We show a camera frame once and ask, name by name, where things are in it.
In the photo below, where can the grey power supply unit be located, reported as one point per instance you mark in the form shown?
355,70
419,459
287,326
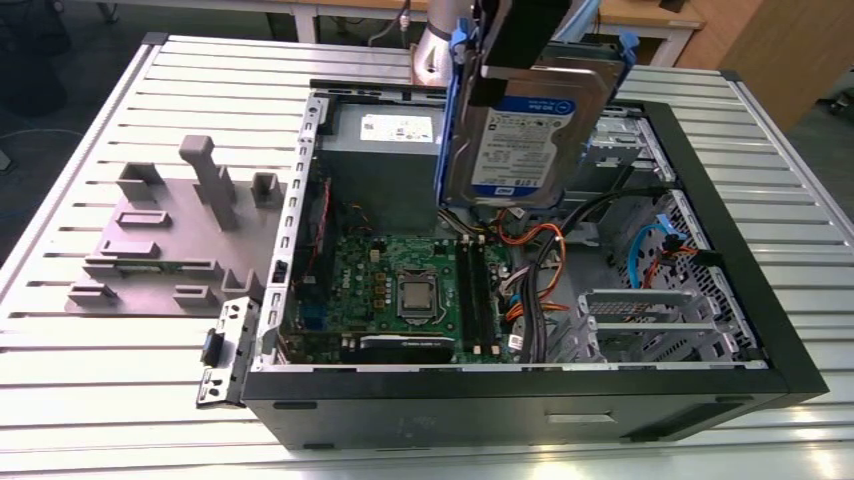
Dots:
380,180

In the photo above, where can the black open PC case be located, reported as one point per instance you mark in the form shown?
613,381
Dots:
467,410

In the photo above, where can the metal slot retention bracket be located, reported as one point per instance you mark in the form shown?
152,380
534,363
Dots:
235,325

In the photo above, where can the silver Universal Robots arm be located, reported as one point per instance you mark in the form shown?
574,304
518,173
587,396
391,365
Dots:
430,55

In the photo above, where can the black graphics card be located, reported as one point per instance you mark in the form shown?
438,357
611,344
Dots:
400,352

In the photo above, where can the green motherboard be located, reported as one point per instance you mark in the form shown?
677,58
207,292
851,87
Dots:
363,250

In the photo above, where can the grey parts rack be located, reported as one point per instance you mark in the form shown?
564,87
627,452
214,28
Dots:
187,250

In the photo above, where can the black CPU socket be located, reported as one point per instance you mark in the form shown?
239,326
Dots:
415,274

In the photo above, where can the blue VGA port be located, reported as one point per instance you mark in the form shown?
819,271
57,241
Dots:
212,350

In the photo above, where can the green RAM stick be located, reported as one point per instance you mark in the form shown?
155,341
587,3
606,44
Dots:
147,269

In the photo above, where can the wooden desk white frame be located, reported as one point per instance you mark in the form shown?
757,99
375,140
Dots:
667,22

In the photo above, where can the metal disk bay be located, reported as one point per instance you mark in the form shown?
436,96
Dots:
654,327

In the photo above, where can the silver CPU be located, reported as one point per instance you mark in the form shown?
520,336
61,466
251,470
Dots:
416,295

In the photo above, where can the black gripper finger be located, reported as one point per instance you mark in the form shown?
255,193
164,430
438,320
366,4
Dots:
520,30

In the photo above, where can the hard disk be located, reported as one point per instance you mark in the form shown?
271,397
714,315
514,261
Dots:
527,150

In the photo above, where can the black RAM slot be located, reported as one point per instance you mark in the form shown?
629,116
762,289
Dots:
472,295
488,295
464,295
482,295

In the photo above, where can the metal optical drive cage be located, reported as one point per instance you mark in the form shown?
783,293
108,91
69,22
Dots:
621,150

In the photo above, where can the brown wooden cabinet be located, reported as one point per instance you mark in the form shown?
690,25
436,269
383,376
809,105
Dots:
787,50

